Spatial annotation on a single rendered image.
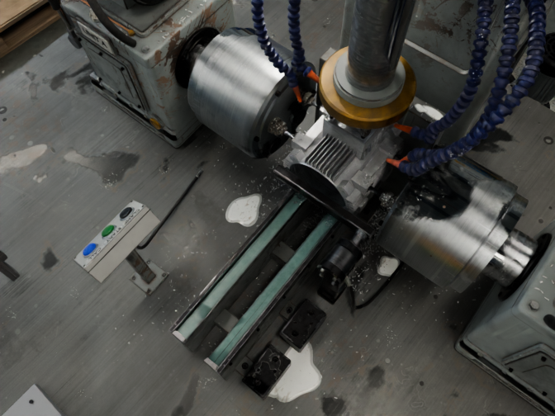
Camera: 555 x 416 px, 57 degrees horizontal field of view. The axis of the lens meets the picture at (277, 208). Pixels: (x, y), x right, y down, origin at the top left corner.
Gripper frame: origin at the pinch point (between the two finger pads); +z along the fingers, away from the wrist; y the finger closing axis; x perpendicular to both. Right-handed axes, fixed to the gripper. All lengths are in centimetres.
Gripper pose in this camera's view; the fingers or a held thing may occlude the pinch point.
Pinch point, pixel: (0, 264)
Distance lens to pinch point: 103.9
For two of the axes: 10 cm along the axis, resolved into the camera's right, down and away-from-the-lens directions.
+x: -6.1, -1.8, 7.7
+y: 6.2, -7.2, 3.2
